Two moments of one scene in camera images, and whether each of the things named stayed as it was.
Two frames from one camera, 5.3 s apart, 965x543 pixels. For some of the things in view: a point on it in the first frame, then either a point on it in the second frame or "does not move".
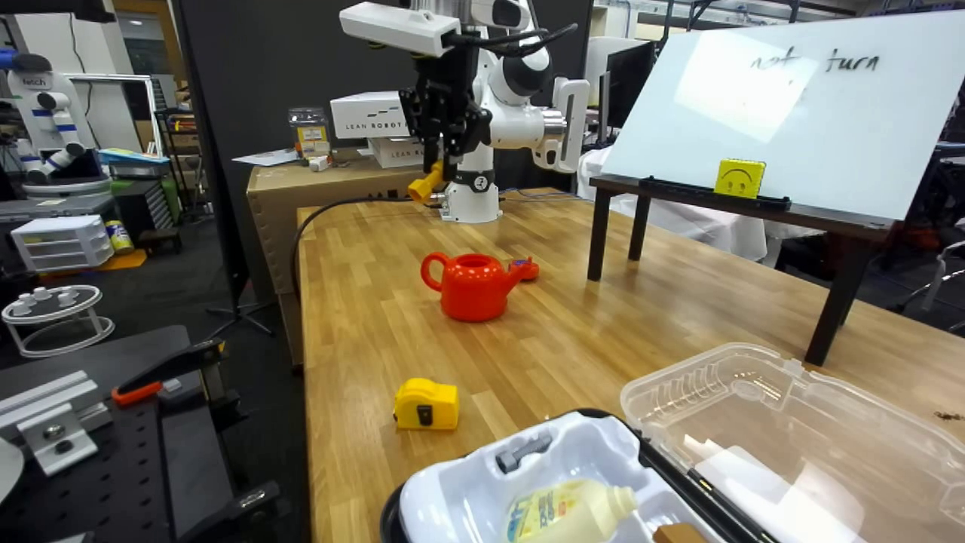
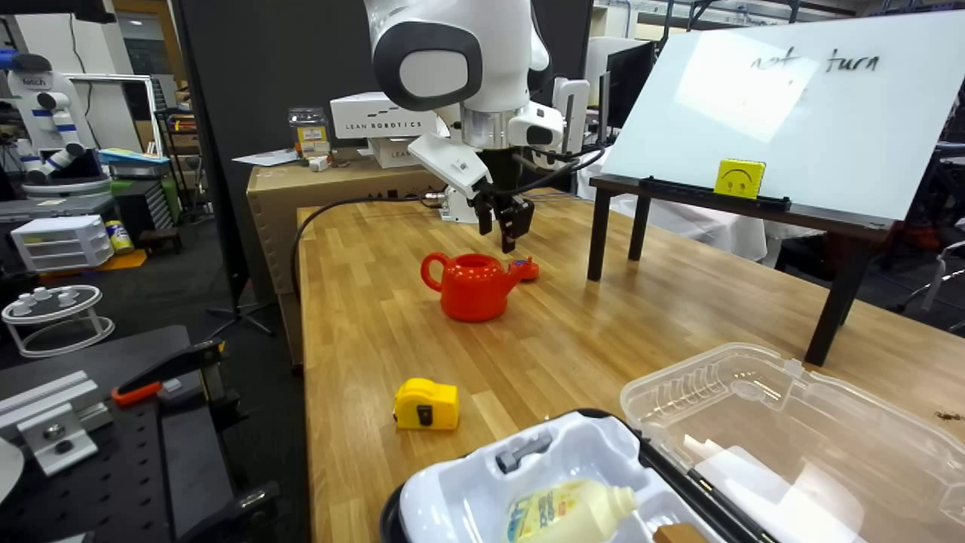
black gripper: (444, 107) to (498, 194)
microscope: (44, 134) does not move
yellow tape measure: (425, 407) does not move
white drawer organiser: (64, 244) does not move
